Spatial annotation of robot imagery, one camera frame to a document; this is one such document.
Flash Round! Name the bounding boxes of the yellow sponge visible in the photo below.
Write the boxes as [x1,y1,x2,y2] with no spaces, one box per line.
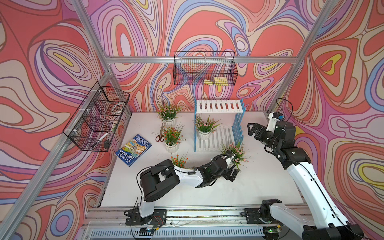
[204,77,229,86]

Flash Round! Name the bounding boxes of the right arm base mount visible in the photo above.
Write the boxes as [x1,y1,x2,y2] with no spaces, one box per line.
[240,208,284,226]

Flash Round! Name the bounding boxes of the red handled scissors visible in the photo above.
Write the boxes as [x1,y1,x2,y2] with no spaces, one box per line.
[155,123,165,142]

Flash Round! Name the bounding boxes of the clear tape roll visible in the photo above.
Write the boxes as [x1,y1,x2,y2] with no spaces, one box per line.
[110,102,125,116]

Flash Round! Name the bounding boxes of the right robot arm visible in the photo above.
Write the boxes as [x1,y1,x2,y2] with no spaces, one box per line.
[247,119,364,240]

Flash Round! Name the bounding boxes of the red flower pot middle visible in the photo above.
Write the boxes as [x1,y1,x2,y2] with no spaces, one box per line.
[163,125,186,154]

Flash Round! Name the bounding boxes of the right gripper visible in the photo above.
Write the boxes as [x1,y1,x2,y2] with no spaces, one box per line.
[247,123,280,151]

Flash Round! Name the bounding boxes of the black wire basket left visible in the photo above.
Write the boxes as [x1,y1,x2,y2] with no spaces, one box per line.
[63,83,130,152]

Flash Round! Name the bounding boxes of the pink flower pot back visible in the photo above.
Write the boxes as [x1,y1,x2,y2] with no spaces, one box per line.
[158,105,181,127]

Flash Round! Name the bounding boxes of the blue white slatted rack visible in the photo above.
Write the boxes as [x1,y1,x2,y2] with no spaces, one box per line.
[194,100,246,152]

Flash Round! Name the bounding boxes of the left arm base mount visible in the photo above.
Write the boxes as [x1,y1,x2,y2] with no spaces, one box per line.
[124,208,167,226]

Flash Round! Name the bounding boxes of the black wire basket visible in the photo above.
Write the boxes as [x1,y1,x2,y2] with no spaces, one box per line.
[63,83,130,152]
[173,50,238,86]

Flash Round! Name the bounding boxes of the black wire basket back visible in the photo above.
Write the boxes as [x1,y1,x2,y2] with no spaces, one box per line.
[173,50,238,86]

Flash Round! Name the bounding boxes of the white marker pen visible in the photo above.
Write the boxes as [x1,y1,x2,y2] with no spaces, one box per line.
[91,133,109,148]

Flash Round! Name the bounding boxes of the blue picture book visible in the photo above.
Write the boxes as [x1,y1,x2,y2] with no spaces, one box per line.
[115,134,152,167]

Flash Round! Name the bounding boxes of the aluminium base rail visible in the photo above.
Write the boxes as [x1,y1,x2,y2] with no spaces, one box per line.
[74,206,301,240]

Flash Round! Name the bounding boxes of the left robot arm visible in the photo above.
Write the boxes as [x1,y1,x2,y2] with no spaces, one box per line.
[136,151,240,218]

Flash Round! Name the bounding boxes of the orange flower pot front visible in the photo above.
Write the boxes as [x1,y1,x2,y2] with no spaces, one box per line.
[171,155,188,169]

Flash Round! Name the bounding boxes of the pink flower pot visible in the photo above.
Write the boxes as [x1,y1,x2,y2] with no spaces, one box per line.
[158,105,181,127]
[221,143,249,169]
[195,115,221,141]

